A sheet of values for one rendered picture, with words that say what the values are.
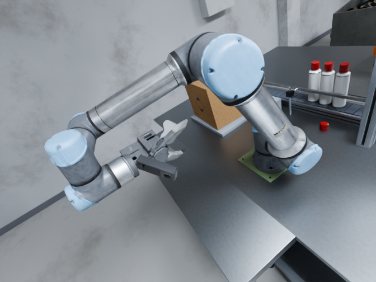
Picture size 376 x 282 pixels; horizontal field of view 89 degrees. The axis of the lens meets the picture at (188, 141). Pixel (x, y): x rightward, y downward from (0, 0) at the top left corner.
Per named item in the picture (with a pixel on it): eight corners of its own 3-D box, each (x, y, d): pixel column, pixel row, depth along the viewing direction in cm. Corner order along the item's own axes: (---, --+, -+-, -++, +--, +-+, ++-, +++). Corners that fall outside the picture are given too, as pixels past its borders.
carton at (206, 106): (249, 111, 119) (242, 69, 104) (217, 130, 115) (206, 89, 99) (221, 99, 143) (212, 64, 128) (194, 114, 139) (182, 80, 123)
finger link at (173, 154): (176, 141, 69) (158, 141, 62) (187, 151, 67) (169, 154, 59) (172, 147, 70) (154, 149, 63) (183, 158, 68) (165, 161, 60)
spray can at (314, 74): (321, 98, 102) (324, 60, 90) (315, 103, 100) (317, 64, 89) (311, 96, 106) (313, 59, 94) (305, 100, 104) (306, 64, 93)
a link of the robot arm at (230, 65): (296, 136, 74) (211, 18, 44) (332, 159, 62) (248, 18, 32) (273, 158, 77) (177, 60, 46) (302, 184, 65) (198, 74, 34)
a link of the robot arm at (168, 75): (203, 20, 54) (58, 114, 55) (221, 21, 45) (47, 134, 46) (218, 59, 60) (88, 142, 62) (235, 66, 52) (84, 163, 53)
